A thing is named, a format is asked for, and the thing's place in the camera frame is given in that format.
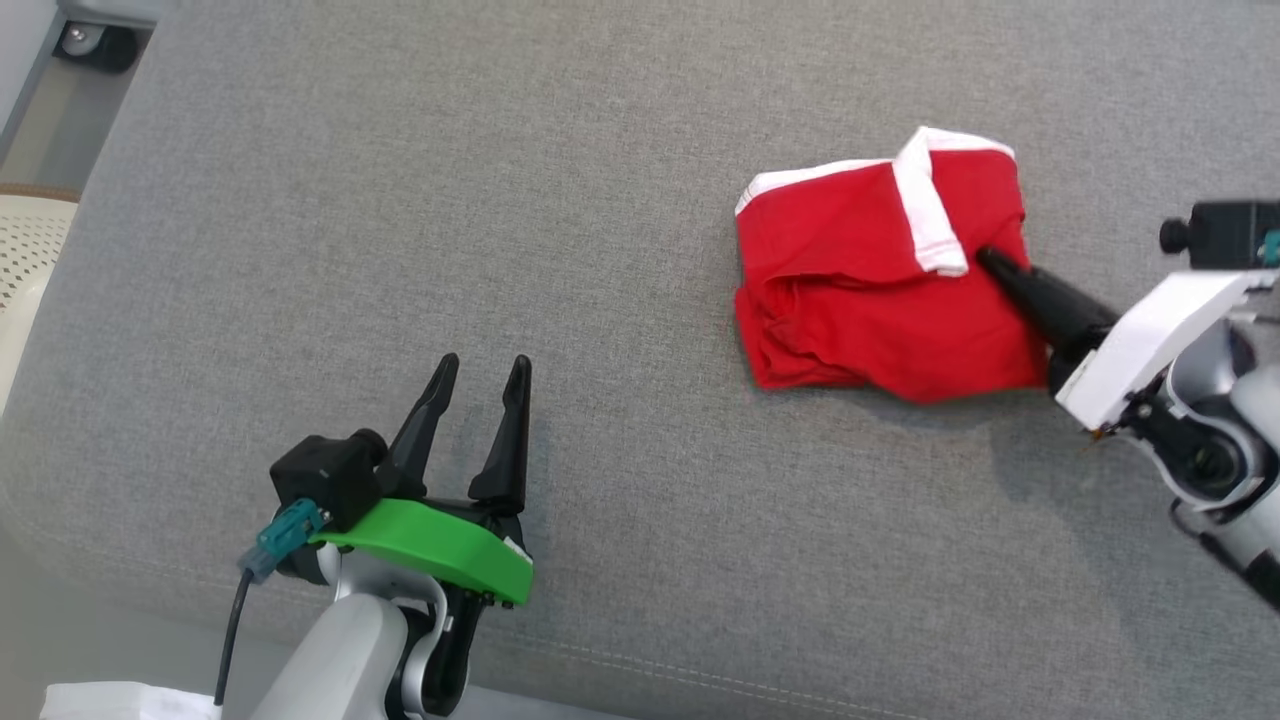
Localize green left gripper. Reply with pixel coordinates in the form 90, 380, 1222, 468
308, 352, 535, 607

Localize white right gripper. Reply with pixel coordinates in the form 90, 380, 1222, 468
976, 247, 1280, 433

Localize red shorts with white stripes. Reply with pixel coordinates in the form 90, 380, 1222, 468
735, 126, 1051, 404

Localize cream perforated laundry basket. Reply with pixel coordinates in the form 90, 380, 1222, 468
0, 183, 81, 416

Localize teal left cable plug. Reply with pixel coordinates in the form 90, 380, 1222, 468
240, 500, 326, 584

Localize black left camera cable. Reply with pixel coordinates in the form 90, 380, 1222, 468
215, 570, 257, 706

